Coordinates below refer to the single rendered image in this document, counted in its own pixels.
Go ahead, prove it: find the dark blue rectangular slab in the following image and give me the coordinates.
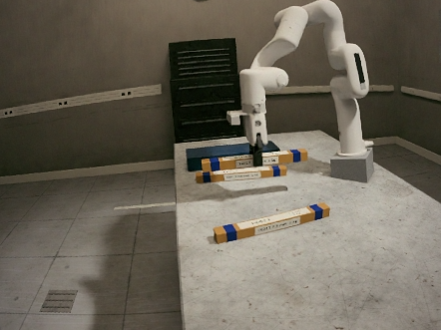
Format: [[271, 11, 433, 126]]
[[186, 141, 280, 171]]

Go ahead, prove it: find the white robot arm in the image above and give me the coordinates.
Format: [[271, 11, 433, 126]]
[[226, 0, 373, 158]]

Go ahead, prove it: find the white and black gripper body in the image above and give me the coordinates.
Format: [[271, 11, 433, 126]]
[[245, 111, 267, 147]]

